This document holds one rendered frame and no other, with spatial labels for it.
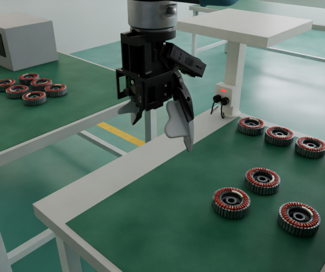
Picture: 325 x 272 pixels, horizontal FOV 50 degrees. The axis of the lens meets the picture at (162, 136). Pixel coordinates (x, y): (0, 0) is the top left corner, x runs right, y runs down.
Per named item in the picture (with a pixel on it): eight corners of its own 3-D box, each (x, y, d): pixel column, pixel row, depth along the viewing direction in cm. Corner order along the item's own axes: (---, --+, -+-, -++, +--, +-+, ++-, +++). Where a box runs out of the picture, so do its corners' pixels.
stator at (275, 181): (239, 189, 115) (241, 180, 113) (249, 171, 124) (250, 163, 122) (275, 199, 111) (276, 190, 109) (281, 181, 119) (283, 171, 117)
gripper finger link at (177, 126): (170, 162, 57) (147, 110, 57) (194, 148, 61) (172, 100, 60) (182, 159, 55) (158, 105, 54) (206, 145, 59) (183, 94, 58)
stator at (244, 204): (234, 225, 101) (235, 215, 99) (204, 206, 108) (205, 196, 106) (256, 207, 107) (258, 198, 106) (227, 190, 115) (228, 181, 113)
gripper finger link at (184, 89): (175, 127, 60) (154, 80, 59) (182, 123, 61) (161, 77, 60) (193, 120, 56) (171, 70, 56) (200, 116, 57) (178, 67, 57)
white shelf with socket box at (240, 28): (249, 162, 130) (268, 37, 107) (174, 129, 151) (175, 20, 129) (291, 128, 152) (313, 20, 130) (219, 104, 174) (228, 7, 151)
